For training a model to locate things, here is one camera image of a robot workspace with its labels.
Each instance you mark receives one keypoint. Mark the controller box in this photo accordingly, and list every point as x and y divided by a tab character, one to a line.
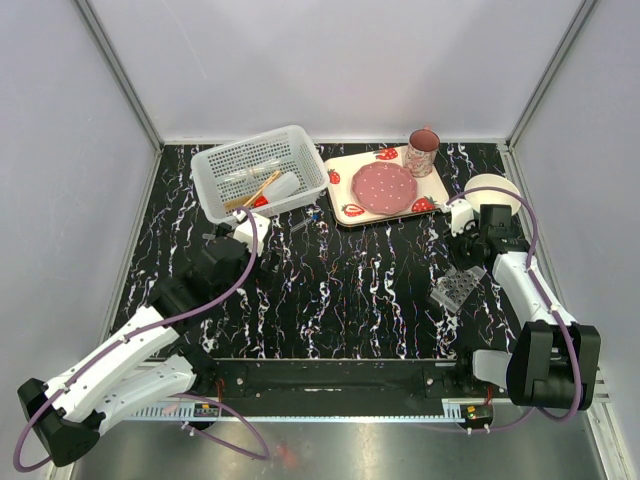
206	410
476	416

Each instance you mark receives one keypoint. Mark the right controller box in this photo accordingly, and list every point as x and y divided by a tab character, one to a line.
476	416

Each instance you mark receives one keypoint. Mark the wooden test tube clamp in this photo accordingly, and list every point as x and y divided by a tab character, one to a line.
249	201

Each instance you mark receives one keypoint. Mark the white paper bowl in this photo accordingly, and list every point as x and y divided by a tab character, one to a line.
476	199

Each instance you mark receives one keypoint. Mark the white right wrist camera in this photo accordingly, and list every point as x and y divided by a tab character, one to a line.
461	213

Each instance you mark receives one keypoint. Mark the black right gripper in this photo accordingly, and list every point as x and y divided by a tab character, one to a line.
452	248

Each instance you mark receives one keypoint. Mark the white perforated plastic basket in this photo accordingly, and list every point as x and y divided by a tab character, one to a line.
288	149

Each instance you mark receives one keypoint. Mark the left controller box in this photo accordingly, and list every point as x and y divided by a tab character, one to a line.
206	410

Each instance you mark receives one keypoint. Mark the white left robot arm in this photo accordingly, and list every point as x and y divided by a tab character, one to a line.
146	360

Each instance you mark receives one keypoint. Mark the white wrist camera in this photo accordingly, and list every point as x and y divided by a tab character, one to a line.
252	231
461	213

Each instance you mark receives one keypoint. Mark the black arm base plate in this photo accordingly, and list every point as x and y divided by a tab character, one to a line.
334	388

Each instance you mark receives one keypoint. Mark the white squeeze bottle red cap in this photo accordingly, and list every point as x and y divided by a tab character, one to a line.
281	188

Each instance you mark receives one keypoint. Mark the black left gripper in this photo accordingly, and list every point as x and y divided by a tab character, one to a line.
265	276

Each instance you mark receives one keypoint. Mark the pink patterned mug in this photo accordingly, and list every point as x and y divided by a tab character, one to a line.
422	148

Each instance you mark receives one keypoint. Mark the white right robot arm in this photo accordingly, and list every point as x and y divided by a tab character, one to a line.
554	362

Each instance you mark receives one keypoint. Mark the pink dotted plate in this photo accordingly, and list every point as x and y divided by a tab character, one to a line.
384	188

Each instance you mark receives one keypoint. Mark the clear test tube rack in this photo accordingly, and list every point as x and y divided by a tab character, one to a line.
452	290

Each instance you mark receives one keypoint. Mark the clear plastic funnel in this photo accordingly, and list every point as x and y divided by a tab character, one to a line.
247	174

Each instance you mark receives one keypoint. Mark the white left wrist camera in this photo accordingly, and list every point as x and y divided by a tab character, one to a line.
252	231

